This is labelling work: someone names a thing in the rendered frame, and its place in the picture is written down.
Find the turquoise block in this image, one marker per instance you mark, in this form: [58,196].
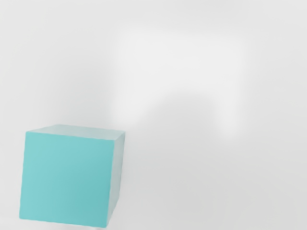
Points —
[67,177]

